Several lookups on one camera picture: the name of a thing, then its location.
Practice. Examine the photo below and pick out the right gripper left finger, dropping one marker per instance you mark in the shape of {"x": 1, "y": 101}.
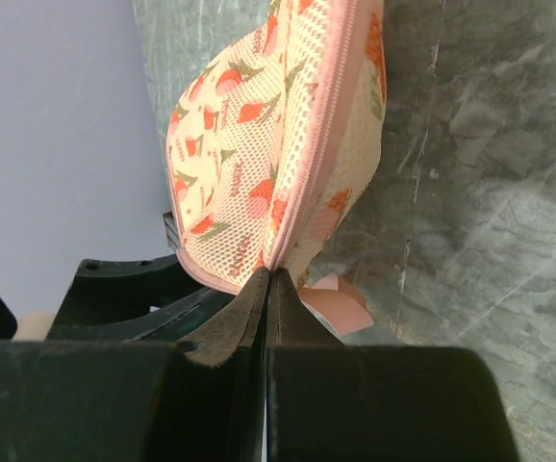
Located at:
{"x": 198, "y": 399}

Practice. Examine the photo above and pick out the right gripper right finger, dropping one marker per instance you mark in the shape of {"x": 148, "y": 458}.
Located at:
{"x": 330, "y": 402}

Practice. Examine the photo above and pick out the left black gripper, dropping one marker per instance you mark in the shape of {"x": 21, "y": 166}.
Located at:
{"x": 123, "y": 302}

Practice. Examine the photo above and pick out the pink mesh laundry bag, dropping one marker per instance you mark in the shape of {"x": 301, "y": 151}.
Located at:
{"x": 273, "y": 143}

